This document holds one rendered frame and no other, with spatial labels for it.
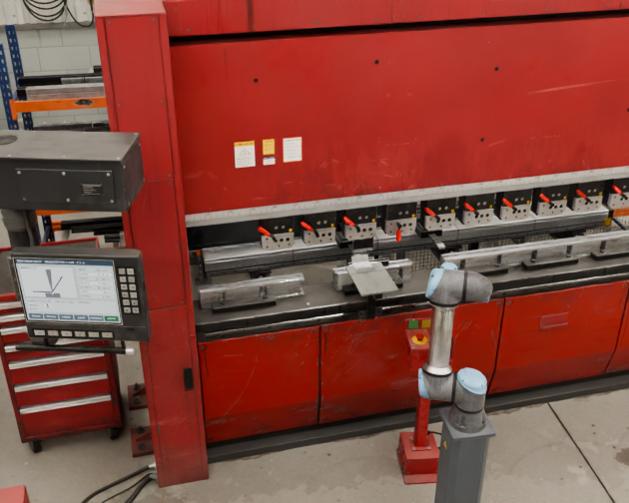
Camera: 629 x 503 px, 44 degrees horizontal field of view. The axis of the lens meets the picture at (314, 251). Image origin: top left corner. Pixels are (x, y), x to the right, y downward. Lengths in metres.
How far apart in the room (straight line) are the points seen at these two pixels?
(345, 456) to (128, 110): 2.14
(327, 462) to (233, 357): 0.80
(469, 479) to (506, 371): 1.13
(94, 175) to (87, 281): 0.41
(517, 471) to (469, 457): 0.96
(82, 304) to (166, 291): 0.59
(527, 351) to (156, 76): 2.46
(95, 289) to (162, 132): 0.67
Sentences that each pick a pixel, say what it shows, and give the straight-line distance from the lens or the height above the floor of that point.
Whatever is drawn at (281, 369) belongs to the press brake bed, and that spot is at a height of 0.54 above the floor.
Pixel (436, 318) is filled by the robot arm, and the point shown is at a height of 1.23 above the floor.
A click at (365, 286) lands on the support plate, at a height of 1.00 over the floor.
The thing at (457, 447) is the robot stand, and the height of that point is 0.71.
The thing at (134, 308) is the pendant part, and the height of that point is 1.39.
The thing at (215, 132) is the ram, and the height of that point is 1.75.
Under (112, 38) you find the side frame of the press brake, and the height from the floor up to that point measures 2.22.
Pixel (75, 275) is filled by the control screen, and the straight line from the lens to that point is 2.83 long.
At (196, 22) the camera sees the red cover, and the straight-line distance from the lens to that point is 3.17.
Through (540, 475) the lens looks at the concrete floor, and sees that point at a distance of 4.25.
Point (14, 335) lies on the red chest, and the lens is 3.94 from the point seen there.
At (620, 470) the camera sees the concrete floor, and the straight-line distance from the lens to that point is 4.40.
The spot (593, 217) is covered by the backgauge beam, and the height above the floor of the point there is 0.96.
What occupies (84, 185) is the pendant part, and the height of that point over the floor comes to 1.85.
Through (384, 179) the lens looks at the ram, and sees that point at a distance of 3.60.
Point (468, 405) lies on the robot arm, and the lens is 3.15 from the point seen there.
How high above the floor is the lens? 2.92
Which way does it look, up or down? 29 degrees down
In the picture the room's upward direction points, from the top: straight up
